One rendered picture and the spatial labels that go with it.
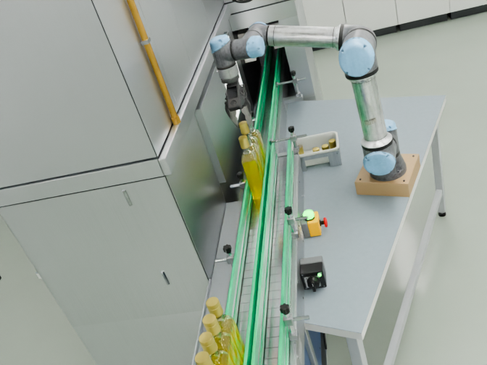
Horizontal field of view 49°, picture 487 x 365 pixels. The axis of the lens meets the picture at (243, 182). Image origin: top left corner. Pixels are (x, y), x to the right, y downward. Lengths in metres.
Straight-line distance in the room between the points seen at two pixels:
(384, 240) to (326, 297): 0.33
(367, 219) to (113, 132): 1.07
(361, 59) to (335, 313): 0.84
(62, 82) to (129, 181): 0.35
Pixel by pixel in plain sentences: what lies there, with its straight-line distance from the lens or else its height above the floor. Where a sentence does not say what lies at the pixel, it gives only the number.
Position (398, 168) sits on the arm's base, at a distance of 2.25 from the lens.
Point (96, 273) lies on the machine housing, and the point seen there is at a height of 1.00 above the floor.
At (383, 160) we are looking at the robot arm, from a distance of 2.03.
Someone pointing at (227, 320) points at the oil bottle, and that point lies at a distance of 1.44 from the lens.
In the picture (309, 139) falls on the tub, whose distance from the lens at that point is 2.63.
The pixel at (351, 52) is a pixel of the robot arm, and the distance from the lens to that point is 1.85.
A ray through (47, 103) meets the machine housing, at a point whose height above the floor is 1.64.
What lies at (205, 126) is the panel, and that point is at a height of 1.24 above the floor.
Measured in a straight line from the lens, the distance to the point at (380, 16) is 6.01.
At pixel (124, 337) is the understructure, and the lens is 2.19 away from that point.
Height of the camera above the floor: 2.09
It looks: 31 degrees down
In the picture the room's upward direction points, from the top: 18 degrees counter-clockwise
